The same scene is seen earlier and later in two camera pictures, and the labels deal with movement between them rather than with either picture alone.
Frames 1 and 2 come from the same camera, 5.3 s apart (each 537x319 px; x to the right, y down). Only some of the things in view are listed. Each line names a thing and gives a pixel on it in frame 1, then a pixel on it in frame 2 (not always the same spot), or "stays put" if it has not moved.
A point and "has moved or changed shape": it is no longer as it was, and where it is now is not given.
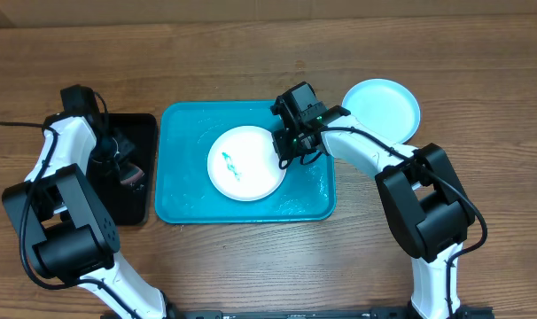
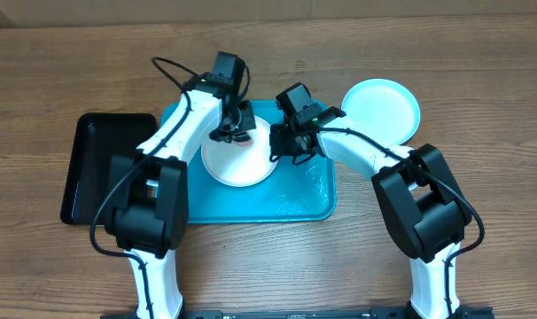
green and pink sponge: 130,174 has moved or changed shape
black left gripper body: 108,153 → 235,127
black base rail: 322,313 stays put
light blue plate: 385,107 stays put
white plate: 244,164 has moved or changed shape
